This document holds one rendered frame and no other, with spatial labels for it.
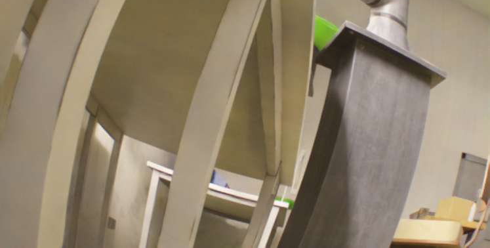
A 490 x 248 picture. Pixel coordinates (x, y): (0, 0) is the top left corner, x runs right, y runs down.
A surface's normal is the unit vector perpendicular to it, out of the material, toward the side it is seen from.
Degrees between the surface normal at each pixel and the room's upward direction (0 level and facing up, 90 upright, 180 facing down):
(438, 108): 90
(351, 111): 90
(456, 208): 90
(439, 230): 90
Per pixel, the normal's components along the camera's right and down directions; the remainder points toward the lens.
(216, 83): -0.04, -0.26
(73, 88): 0.96, 0.25
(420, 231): -0.43, -0.34
